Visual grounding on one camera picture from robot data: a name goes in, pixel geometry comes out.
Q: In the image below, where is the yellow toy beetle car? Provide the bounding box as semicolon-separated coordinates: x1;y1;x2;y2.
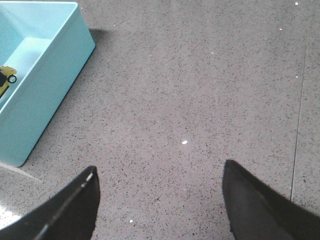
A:
0;65;18;97

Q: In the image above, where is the light blue storage box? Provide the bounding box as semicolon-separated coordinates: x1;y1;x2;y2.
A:
0;1;95;167

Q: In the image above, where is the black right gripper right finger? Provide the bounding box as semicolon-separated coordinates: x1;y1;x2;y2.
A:
222;159;320;240

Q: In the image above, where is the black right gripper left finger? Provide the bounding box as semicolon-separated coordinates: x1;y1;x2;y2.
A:
0;166;100;240

